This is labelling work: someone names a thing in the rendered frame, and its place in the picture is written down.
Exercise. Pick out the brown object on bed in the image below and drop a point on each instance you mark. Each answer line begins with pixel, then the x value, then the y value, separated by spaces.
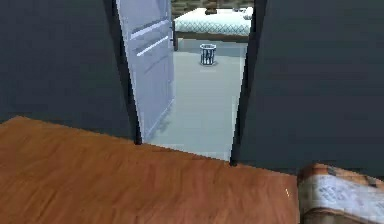
pixel 211 8

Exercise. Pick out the bed with pale quilt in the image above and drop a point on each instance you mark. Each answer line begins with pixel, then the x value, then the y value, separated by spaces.
pixel 213 24

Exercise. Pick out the brown box with white label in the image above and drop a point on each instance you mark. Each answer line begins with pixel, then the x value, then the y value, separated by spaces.
pixel 340 196

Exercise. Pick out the pale blue room door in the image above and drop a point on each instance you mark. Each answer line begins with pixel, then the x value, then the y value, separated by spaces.
pixel 151 66

